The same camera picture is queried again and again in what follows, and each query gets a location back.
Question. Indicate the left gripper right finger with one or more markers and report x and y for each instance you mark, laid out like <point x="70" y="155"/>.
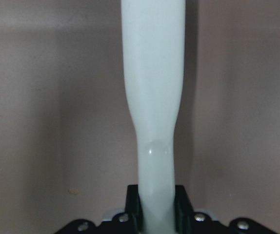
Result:
<point x="183" y="211"/>

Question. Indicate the white hand brush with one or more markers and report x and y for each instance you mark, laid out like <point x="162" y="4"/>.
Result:
<point x="153" y="37"/>

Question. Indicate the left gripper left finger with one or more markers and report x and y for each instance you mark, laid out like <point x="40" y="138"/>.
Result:
<point x="133" y="208"/>

